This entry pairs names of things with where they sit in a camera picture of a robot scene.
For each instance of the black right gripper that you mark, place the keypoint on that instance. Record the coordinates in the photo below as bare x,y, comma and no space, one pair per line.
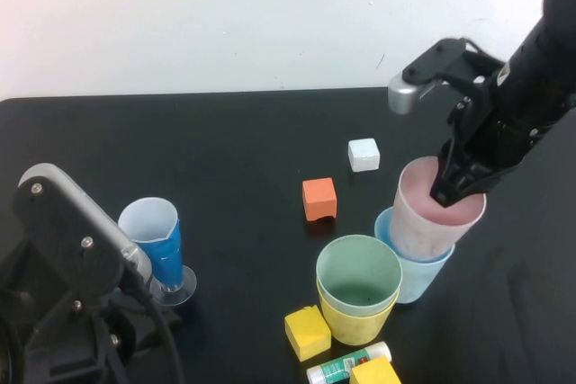
499,132

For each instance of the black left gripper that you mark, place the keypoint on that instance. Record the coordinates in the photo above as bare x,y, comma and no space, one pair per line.
67,334

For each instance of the pink plastic cup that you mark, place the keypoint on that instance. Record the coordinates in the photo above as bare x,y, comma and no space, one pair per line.
414,231

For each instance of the light blue plastic cup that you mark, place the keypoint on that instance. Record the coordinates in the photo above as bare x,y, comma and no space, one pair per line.
418,280

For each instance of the green plastic cup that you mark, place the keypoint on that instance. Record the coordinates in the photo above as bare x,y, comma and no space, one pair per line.
360,267

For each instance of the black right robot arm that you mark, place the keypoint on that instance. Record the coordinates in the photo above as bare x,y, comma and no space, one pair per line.
544,42

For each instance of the white cube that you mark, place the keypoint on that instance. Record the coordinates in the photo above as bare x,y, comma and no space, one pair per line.
363,154

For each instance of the blue taped clear measuring glass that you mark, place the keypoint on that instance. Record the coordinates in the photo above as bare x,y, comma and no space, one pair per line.
168,258

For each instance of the orange cube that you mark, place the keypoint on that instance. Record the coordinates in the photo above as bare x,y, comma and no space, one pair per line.
318,195

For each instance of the yellow plastic cup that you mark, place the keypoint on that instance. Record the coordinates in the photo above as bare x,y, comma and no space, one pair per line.
360,330

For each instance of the yellow cube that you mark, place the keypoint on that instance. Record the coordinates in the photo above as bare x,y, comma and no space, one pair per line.
373,372
308,334

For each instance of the white green glue stick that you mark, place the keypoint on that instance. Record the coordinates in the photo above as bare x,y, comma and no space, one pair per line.
335,366

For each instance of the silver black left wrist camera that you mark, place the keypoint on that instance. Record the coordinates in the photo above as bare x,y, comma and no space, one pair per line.
76,231

